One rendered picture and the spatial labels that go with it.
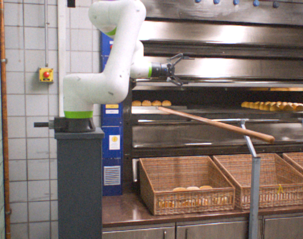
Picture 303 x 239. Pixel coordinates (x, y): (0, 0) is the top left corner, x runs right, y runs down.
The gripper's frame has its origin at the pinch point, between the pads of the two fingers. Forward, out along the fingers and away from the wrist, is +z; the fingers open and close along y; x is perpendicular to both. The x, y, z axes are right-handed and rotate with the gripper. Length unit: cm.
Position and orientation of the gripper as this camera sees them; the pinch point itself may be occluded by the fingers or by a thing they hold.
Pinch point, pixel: (192, 70)
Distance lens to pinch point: 222.4
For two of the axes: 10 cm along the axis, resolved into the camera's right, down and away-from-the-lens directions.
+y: -0.1, 9.9, 1.0
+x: 2.4, 1.0, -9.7
